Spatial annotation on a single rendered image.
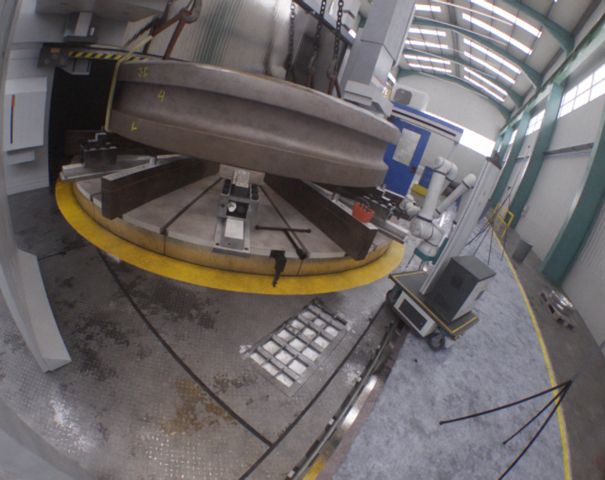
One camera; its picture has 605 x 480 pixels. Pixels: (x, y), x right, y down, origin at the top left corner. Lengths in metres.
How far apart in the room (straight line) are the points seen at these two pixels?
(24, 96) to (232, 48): 3.58
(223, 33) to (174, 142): 2.93
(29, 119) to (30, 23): 1.21
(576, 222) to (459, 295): 8.80
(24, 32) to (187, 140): 2.21
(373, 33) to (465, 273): 6.35
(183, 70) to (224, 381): 2.63
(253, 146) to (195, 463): 2.48
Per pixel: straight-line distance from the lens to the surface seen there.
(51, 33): 3.30
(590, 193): 11.05
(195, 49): 4.95
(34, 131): 3.89
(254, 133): 2.72
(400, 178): 8.02
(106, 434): 1.66
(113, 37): 3.41
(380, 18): 7.72
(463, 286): 2.46
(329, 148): 3.02
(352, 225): 2.76
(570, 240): 10.94
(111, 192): 2.51
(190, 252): 2.53
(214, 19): 5.16
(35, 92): 3.84
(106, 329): 2.03
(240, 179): 2.51
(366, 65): 7.27
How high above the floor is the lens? 1.52
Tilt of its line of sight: 26 degrees down
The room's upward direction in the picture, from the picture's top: 19 degrees clockwise
